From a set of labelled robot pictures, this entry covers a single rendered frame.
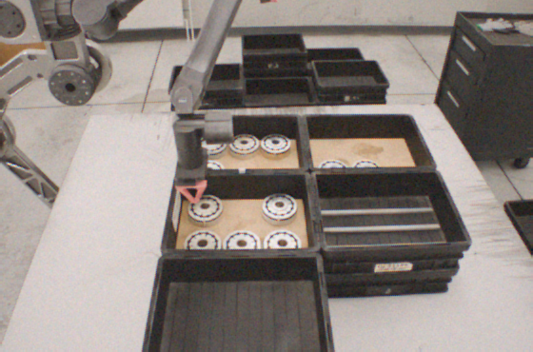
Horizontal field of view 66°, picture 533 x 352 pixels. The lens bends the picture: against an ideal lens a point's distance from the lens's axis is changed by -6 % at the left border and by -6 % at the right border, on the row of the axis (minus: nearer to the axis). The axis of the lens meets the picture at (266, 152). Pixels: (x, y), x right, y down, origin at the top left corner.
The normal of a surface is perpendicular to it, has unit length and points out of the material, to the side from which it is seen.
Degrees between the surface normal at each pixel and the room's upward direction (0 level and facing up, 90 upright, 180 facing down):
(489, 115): 90
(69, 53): 90
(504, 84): 90
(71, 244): 0
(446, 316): 0
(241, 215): 0
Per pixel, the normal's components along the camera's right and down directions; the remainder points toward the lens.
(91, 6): 0.05, -0.07
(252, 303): 0.00, -0.78
